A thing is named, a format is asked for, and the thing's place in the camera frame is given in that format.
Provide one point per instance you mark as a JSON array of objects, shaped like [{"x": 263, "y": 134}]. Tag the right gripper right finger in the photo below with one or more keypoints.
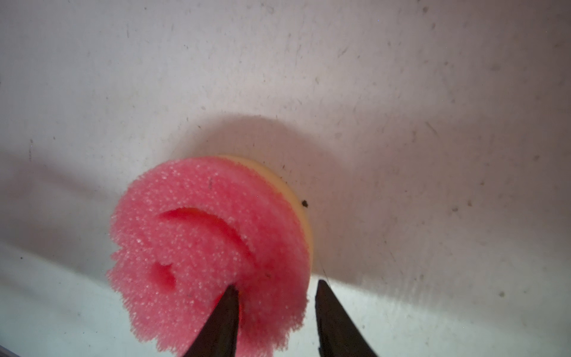
[{"x": 338, "y": 335}]

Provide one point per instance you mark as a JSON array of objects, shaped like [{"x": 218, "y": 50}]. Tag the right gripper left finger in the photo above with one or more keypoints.
[{"x": 218, "y": 336}]

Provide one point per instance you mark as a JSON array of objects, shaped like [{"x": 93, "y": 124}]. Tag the yellow pink smiley sponge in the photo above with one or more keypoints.
[{"x": 187, "y": 229}]

